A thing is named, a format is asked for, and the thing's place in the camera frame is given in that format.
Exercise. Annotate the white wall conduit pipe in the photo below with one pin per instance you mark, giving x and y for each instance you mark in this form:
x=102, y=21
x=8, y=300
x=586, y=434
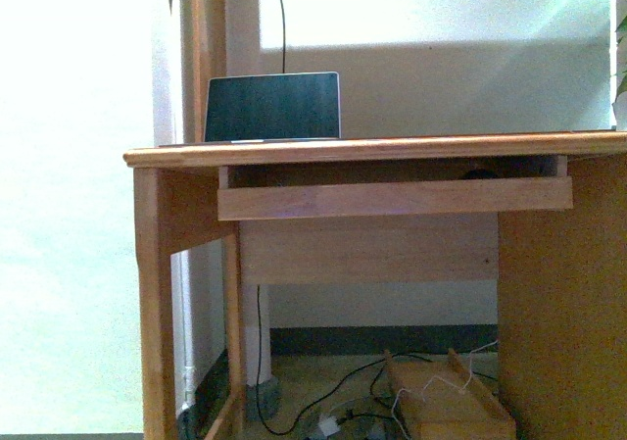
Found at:
x=188, y=370

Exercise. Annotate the wooden box on floor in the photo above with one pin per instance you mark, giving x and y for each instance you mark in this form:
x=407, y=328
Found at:
x=444, y=400

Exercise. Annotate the green plant leaves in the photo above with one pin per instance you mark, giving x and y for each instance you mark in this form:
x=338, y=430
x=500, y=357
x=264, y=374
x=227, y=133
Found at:
x=617, y=79

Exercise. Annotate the dark grey wireless mouse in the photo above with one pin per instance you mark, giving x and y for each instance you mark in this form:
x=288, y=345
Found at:
x=479, y=174

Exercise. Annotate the white power adapter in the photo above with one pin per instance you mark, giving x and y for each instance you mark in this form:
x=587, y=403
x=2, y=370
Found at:
x=329, y=426

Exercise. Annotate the grey laptop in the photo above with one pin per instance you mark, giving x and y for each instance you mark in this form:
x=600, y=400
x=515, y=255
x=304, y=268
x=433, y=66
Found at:
x=273, y=107

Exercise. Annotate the wooden keyboard tray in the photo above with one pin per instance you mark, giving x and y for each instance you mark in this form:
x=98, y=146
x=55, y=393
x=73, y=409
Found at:
x=392, y=188

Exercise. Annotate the wooden desk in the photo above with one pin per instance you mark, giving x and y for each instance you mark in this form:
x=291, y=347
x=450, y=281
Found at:
x=562, y=273

